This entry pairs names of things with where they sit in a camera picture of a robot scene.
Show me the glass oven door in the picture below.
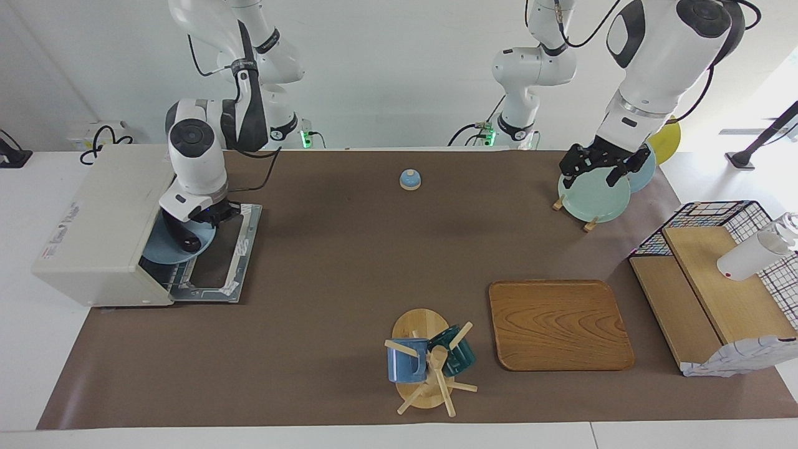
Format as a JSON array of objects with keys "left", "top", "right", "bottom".
[{"left": 167, "top": 203, "right": 263, "bottom": 305}]

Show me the blue serving plate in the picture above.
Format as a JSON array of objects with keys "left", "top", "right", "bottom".
[{"left": 141, "top": 211, "right": 218, "bottom": 267}]

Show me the cream toaster oven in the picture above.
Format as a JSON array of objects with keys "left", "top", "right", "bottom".
[{"left": 32, "top": 144, "right": 263, "bottom": 308}]

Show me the light blue racked plate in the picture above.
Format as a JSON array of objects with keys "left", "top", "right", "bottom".
[{"left": 626, "top": 150, "right": 657, "bottom": 195}]

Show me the pale green plate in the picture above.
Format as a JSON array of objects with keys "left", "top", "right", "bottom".
[{"left": 557, "top": 166, "right": 632, "bottom": 225}]

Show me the yellow plate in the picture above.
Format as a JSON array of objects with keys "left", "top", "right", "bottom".
[{"left": 647, "top": 117, "right": 682, "bottom": 167}]

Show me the wooden plate rack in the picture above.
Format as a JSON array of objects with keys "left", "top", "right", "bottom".
[{"left": 552, "top": 194, "right": 601, "bottom": 233}]

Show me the brown table mat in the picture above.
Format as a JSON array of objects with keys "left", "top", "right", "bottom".
[{"left": 36, "top": 149, "right": 798, "bottom": 432}]

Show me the white cup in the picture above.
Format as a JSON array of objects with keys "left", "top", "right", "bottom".
[{"left": 716, "top": 211, "right": 798, "bottom": 282}]

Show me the brown wooden tray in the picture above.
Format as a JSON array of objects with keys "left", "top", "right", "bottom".
[{"left": 488, "top": 279, "right": 636, "bottom": 373}]

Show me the black clamp base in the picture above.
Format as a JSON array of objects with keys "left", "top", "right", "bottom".
[{"left": 0, "top": 128, "right": 34, "bottom": 170}]

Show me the wooden mug tree stand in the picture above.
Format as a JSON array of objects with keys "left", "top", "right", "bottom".
[{"left": 383, "top": 307, "right": 479, "bottom": 418}]

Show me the dark green mug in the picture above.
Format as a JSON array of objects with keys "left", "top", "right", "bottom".
[{"left": 429, "top": 324, "right": 478, "bottom": 378}]

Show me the blue mug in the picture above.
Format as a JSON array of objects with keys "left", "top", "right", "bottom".
[{"left": 387, "top": 337, "right": 431, "bottom": 384}]

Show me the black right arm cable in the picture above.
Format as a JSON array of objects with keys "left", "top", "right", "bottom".
[{"left": 186, "top": 31, "right": 282, "bottom": 195}]

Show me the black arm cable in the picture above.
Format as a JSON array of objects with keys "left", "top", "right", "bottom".
[
  {"left": 525, "top": 0, "right": 762, "bottom": 127},
  {"left": 186, "top": 31, "right": 282, "bottom": 195}
]

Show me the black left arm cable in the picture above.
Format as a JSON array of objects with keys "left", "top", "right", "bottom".
[{"left": 525, "top": 0, "right": 762, "bottom": 127}]

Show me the wire basket with wooden shelf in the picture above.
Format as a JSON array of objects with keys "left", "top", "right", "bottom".
[{"left": 628, "top": 200, "right": 798, "bottom": 378}]

